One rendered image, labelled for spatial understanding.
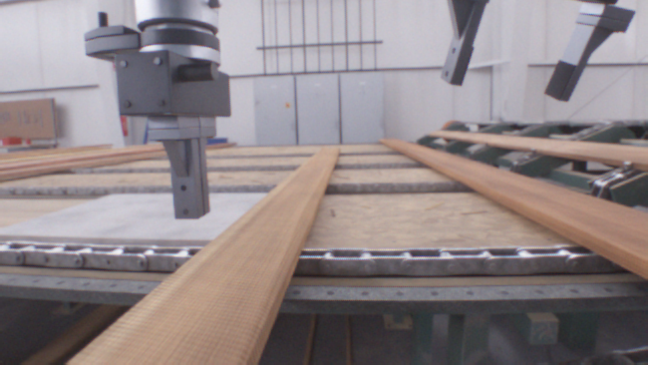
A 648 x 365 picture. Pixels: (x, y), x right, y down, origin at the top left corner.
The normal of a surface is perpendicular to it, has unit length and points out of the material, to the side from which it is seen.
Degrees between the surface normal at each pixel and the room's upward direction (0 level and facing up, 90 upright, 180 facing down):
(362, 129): 90
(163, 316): 0
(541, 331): 90
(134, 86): 90
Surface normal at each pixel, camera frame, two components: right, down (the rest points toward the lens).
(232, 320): -0.03, -0.99
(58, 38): -0.04, 0.12
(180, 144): 1.00, -0.02
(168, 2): 0.22, 0.12
